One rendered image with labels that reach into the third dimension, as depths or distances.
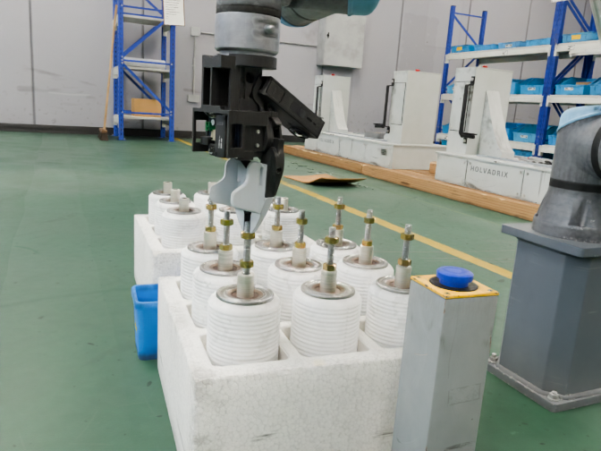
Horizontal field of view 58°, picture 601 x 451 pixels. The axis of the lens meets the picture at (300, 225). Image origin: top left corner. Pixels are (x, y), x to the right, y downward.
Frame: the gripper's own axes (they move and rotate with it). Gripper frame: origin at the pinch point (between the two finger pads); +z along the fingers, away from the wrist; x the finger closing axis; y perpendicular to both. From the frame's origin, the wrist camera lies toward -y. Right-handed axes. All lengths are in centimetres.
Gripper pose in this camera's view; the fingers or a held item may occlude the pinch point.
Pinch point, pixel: (253, 220)
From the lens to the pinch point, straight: 70.1
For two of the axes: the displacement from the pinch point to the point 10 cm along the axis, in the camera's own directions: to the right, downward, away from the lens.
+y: -7.0, 1.1, -7.0
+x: 7.1, 2.0, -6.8
